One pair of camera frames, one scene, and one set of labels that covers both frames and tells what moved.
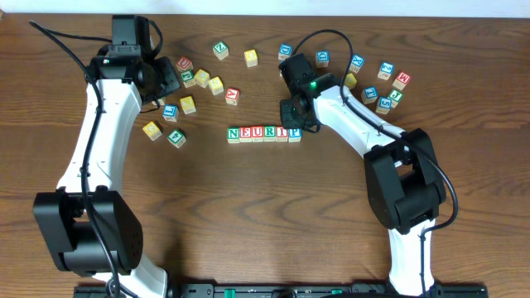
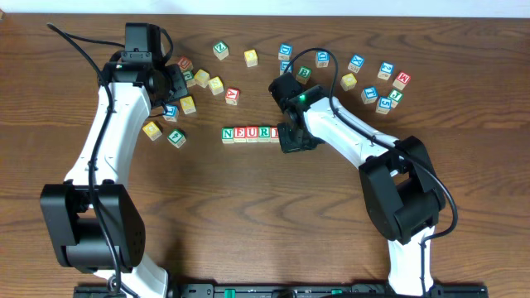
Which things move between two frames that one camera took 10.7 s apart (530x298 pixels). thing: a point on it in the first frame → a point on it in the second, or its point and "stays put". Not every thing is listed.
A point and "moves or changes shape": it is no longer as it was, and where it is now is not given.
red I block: x=281 y=134 moves or changes shape
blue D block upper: x=285 y=51 stays put
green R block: x=269 y=133 moves or changes shape
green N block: x=233 y=135 moves or changes shape
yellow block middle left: x=188 y=104 stays put
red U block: x=257 y=134 moves or changes shape
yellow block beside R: x=216 y=85 stays put
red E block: x=245 y=134 moves or changes shape
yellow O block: x=251 y=58 stays put
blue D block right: x=322 y=59 stays put
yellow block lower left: x=152 y=131 stays put
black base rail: x=286 y=290 stays put
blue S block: x=384 y=105 stays put
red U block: x=184 y=64 stays put
